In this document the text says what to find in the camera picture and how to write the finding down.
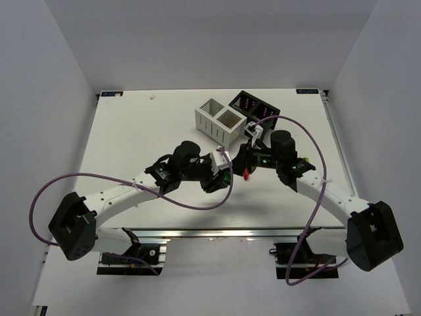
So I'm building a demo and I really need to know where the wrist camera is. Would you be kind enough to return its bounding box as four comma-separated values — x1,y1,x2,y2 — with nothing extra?
244,121,264,138
210,146,231,174

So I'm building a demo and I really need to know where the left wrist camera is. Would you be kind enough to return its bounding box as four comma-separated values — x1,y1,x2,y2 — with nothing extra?
210,146,231,174

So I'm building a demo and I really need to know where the red curved lego brick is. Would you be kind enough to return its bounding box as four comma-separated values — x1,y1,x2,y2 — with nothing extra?
243,168,249,180

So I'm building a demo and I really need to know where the aluminium table rail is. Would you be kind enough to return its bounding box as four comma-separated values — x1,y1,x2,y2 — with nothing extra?
98,228,349,240

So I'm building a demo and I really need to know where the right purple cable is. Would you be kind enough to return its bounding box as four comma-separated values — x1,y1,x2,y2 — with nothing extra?
253,115,349,286

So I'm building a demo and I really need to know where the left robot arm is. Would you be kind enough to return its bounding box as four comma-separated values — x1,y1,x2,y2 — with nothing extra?
48,141,233,261

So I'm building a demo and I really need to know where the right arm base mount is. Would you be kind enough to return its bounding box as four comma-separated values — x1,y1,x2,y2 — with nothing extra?
268,228,339,282

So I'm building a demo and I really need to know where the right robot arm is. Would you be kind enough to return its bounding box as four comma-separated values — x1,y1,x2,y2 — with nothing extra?
233,130,404,271

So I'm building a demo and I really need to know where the left blue table label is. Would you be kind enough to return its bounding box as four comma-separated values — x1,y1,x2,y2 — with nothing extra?
100,91,124,97

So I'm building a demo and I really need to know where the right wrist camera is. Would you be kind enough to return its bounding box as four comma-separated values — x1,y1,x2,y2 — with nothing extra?
244,121,264,138

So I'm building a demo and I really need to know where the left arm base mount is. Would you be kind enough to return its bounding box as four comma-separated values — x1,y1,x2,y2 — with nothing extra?
93,227,166,277

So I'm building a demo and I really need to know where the white slotted container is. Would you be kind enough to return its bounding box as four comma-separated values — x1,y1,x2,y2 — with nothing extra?
195,99,247,148

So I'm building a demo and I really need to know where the green square lego brick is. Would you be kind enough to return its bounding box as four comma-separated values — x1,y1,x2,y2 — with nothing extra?
223,171,231,184

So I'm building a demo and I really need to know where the black slotted container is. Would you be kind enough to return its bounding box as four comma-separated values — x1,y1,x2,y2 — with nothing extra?
228,91,280,123

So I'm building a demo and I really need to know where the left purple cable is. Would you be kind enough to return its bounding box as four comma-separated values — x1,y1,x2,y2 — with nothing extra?
28,147,235,246

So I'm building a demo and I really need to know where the purple cable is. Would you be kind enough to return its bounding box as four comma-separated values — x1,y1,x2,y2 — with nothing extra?
28,147,235,246
253,115,349,286

